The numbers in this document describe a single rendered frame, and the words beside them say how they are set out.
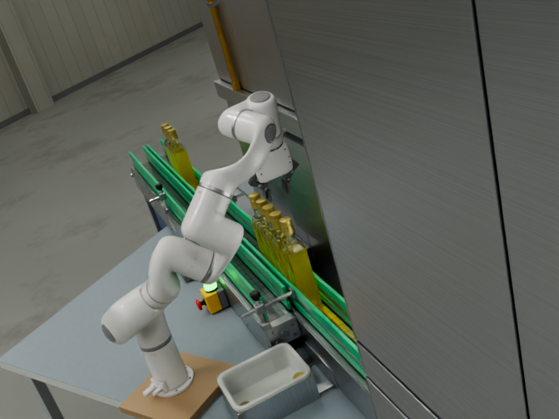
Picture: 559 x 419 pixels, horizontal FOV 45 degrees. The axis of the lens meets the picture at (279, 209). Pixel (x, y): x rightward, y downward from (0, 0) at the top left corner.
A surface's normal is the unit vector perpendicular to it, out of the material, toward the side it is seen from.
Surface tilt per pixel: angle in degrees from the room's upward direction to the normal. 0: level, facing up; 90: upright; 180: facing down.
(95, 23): 90
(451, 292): 90
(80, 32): 90
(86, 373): 0
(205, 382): 0
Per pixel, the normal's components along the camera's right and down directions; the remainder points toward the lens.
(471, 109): -0.88, 0.39
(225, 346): -0.26, -0.87
